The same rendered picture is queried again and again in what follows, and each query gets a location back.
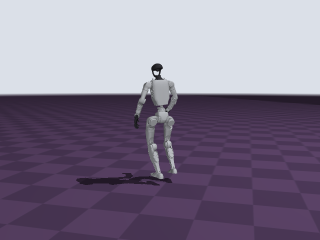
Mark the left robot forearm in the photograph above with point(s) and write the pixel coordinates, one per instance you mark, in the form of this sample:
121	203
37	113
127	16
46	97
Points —
138	109

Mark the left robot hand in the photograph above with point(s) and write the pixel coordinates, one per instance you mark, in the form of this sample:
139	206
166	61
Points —
135	121

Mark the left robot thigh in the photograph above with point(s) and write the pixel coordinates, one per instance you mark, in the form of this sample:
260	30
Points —
150	131

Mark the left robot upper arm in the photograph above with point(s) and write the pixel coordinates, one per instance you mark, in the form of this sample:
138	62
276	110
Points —
144	92

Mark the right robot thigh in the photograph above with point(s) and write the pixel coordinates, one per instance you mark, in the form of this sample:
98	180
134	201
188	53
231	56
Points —
167	130

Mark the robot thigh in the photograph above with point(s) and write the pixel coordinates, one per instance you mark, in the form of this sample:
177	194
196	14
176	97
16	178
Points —
167	130
150	131

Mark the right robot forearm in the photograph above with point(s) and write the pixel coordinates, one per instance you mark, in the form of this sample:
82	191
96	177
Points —
171	105

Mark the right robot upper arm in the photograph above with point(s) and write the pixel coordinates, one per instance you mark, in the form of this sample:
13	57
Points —
173	91

